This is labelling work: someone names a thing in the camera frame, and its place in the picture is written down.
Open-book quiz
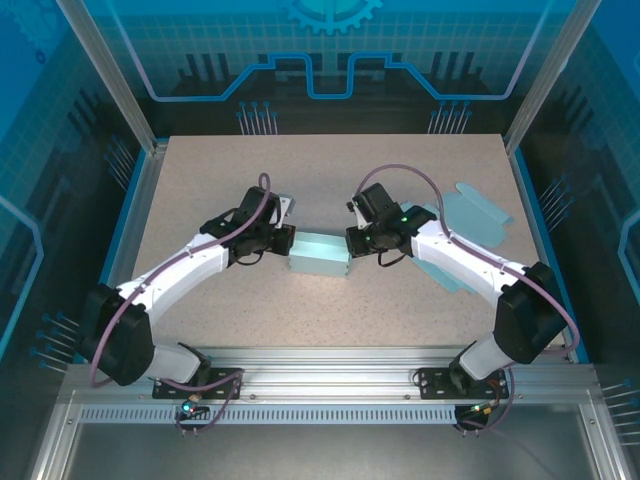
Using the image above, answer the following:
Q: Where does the aluminium frame beam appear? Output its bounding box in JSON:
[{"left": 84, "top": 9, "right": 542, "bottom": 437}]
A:
[{"left": 64, "top": 347, "right": 596, "bottom": 406}]

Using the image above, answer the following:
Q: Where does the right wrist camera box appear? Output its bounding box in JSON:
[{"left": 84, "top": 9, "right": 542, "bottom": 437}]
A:
[{"left": 344, "top": 195, "right": 374, "bottom": 230}]

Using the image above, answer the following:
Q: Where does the light blue paper box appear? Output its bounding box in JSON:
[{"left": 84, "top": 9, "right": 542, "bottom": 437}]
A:
[
  {"left": 399, "top": 181, "right": 516, "bottom": 296},
  {"left": 287, "top": 230, "right": 354, "bottom": 277}
]

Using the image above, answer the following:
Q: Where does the aluminium frame post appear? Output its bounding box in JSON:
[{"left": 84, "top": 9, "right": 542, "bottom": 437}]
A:
[
  {"left": 53, "top": 0, "right": 170, "bottom": 157},
  {"left": 503, "top": 0, "right": 605, "bottom": 155}
]

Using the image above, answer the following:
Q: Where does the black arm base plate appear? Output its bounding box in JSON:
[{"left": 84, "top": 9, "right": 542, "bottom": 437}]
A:
[
  {"left": 152, "top": 367, "right": 245, "bottom": 401},
  {"left": 414, "top": 366, "right": 510, "bottom": 401}
]

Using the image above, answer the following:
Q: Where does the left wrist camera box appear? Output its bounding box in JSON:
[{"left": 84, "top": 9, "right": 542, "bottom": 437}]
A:
[{"left": 277, "top": 193, "right": 297, "bottom": 226}]

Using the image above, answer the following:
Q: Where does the slotted grey cable duct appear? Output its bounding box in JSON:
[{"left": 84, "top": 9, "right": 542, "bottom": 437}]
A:
[{"left": 79, "top": 405, "right": 459, "bottom": 426}]

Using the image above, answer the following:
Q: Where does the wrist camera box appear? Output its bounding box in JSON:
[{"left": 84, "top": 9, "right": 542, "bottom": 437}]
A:
[
  {"left": 344, "top": 195, "right": 374, "bottom": 230},
  {"left": 277, "top": 193, "right": 297, "bottom": 226}
]

